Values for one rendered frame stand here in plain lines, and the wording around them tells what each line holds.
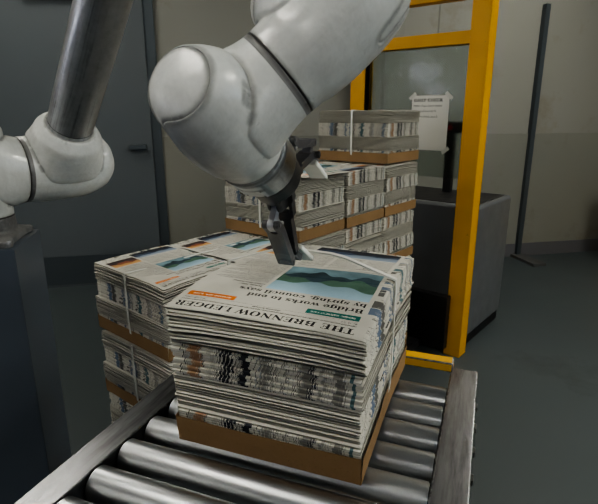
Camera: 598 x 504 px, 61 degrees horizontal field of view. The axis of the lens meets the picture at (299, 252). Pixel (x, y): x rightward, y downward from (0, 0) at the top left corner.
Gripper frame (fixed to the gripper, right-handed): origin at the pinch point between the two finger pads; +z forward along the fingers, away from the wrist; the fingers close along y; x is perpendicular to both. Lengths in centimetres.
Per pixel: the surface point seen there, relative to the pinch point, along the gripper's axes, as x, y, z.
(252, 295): -2.6, 15.7, -10.9
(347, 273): 7.5, 9.0, 1.1
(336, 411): 11.6, 28.9, -9.2
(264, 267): -6.4, 9.9, 0.1
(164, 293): -52, 14, 41
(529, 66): 49, -235, 336
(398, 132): -12, -76, 129
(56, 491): -22, 46, -17
